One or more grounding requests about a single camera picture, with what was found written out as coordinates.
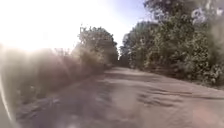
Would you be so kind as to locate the row of bushes and trees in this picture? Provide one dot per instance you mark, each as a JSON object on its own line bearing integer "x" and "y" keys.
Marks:
{"x": 83, "y": 56}

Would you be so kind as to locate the grey asphalt road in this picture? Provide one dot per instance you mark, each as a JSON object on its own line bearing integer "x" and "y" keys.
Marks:
{"x": 133, "y": 100}

